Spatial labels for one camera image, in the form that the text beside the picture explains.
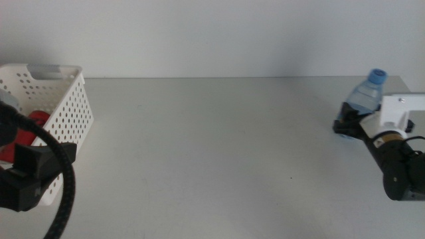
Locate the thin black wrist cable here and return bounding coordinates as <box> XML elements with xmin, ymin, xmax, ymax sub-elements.
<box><xmin>403</xmin><ymin>133</ymin><xmax>425</xmax><ymax>143</ymax></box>

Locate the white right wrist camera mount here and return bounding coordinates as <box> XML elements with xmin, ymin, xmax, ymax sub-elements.
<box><xmin>371</xmin><ymin>94</ymin><xmax>425</xmax><ymax>140</ymax></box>

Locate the white perforated plastic basket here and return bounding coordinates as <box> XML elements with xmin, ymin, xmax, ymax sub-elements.
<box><xmin>0</xmin><ymin>63</ymin><xmax>95</xmax><ymax>206</ymax></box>

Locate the red cola can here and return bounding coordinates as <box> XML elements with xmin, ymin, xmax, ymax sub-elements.
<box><xmin>0</xmin><ymin>111</ymin><xmax>51</xmax><ymax>163</ymax></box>

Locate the clear water bottle blue cap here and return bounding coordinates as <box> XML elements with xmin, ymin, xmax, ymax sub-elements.
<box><xmin>335</xmin><ymin>68</ymin><xmax>388</xmax><ymax>140</ymax></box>

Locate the black braided camera cable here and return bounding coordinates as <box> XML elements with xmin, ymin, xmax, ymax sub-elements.
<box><xmin>0</xmin><ymin>99</ymin><xmax>76</xmax><ymax>239</ymax></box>

